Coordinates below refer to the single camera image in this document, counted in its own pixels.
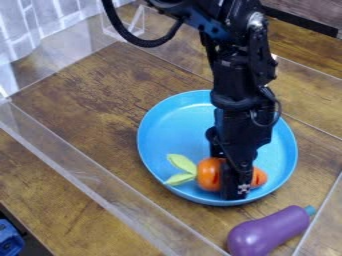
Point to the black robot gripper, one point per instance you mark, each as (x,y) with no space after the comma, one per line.
(241,129)

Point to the orange toy carrot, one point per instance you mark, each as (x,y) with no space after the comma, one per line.
(204,172)

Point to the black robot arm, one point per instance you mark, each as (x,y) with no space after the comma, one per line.
(232,28)

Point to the blue plastic plate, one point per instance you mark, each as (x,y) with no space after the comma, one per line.
(172,130)

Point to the purple toy eggplant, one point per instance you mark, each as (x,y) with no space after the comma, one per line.
(256,237)

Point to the white grid curtain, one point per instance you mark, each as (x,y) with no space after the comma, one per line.
(45,35)

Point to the blue object at corner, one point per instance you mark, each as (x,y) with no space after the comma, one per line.
(10,240)

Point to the clear acrylic enclosure wall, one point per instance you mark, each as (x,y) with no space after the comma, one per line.
(72,180)

